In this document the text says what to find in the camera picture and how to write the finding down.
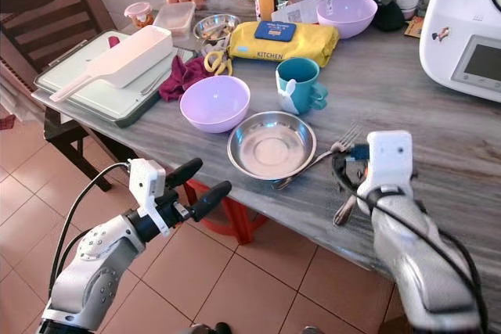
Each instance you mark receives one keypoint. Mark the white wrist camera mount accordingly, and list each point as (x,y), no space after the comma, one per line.
(147,185)
(390,158)

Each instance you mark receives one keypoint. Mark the small pink lidded jar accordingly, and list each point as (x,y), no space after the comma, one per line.
(138,15)

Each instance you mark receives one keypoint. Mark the teal ceramic mug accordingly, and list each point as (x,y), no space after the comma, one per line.
(305,87)

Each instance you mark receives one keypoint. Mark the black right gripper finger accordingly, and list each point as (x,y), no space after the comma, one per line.
(342,173)

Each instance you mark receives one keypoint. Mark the maroon cloth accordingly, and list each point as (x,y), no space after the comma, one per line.
(182,80)

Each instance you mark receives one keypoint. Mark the dark wooden chair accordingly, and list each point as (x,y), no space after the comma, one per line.
(47,13)

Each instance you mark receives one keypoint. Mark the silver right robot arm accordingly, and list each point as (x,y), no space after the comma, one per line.
(423,271)

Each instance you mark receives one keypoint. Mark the round steel plate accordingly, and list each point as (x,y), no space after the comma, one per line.
(272,146)

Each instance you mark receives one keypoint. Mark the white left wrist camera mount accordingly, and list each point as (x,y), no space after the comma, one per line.
(147,185)

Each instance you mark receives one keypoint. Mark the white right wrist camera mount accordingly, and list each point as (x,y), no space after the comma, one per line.
(390,158)

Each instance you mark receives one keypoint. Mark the small steel bowl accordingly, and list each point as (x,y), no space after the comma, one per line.
(215,31)

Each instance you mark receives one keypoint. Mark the black pouch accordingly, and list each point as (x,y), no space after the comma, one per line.
(389,15)

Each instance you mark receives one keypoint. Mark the dark wood table grey top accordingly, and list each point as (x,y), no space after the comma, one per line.
(383,76)

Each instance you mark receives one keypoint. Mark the steel fork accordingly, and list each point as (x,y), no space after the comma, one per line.
(344,141)

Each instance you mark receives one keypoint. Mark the black left robot foot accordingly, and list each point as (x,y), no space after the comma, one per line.
(210,328)

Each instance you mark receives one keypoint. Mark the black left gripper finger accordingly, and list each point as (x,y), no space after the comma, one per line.
(184,172)
(211,201)

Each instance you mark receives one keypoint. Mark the pale green lidded tray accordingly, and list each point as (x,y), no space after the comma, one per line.
(98,103)

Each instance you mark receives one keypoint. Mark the purple plastic bowl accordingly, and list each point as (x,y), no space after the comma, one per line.
(215,103)
(347,15)

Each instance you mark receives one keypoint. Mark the yellow kitchen cloth package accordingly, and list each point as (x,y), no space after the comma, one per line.
(305,51)

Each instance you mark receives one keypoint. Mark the clear plastic container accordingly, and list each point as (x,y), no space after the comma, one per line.
(174,19)

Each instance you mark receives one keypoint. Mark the red plastic stool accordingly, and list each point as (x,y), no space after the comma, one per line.
(241,228)

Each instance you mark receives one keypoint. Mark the white kitchen appliance with display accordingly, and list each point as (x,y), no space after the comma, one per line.
(454,13)

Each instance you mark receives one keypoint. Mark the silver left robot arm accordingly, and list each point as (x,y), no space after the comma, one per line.
(94,279)

